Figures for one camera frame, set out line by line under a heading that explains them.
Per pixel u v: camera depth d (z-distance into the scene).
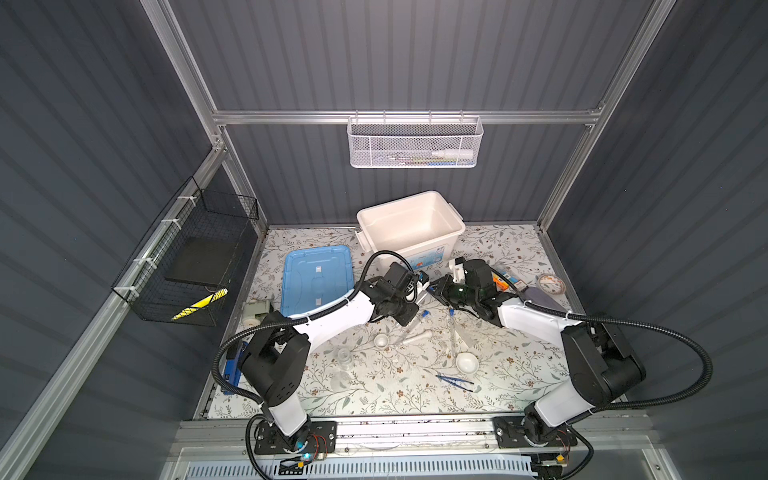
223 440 0.75
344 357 0.79
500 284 0.72
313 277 1.05
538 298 0.96
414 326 0.93
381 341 0.89
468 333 0.92
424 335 0.91
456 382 0.82
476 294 0.70
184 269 0.69
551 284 1.02
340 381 0.83
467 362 0.84
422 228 1.09
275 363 0.45
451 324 0.94
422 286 0.78
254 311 0.93
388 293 0.67
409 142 1.24
